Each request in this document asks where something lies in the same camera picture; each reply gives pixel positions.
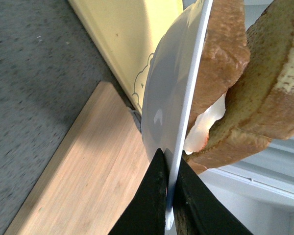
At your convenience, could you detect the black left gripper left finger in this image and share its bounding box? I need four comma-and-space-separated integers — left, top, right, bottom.
109, 149, 168, 235

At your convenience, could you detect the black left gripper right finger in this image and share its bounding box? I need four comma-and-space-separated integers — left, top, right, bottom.
173, 160, 252, 235

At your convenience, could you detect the fried egg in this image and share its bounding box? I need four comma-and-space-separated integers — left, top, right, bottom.
183, 93, 226, 155

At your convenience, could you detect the bread slice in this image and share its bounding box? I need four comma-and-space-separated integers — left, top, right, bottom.
186, 0, 294, 174
187, 0, 250, 130

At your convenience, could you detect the white round plate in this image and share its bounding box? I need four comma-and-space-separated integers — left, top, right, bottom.
141, 0, 213, 230

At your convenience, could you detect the wooden cutting board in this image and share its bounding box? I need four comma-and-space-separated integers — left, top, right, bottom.
6, 82, 149, 235

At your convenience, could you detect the yellow bear tray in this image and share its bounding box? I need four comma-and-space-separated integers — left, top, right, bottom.
70, 0, 196, 117

